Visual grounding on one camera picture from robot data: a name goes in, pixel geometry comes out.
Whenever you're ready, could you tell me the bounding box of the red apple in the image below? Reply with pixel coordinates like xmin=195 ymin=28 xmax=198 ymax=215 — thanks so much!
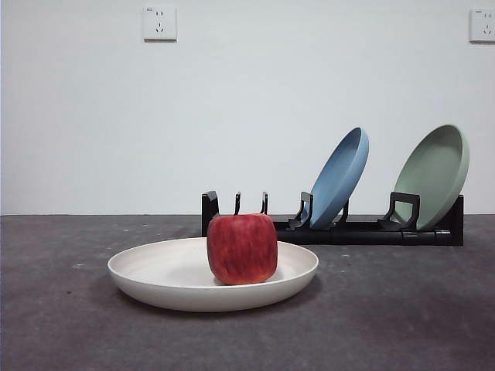
xmin=207 ymin=213 xmax=278 ymax=286

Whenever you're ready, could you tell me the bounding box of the pale yellow plate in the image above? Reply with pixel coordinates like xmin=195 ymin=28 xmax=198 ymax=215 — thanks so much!
xmin=107 ymin=237 xmax=319 ymax=313

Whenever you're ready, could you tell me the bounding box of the blue plate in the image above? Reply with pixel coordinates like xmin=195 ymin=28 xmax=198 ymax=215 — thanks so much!
xmin=309 ymin=126 xmax=370 ymax=230

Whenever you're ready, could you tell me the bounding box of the black plate rack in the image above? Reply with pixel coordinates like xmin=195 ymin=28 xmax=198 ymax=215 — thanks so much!
xmin=201 ymin=190 xmax=465 ymax=247

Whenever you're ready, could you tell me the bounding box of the green plate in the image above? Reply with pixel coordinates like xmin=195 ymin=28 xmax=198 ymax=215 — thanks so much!
xmin=393 ymin=123 xmax=471 ymax=232

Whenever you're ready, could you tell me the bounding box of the white wall socket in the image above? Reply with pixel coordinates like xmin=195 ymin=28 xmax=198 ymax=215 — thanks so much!
xmin=143 ymin=6 xmax=179 ymax=43
xmin=469 ymin=8 xmax=495 ymax=43

